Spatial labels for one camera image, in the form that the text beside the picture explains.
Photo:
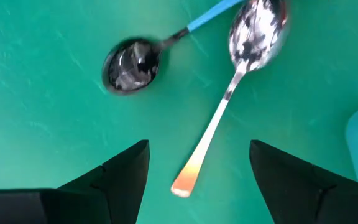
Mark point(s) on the green table mat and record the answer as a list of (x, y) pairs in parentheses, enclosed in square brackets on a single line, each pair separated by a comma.
[(42, 109)]

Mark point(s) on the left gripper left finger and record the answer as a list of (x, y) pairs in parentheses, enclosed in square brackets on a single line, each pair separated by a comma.
[(110, 199)]

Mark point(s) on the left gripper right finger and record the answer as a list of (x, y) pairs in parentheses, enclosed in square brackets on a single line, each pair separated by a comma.
[(306, 199)]

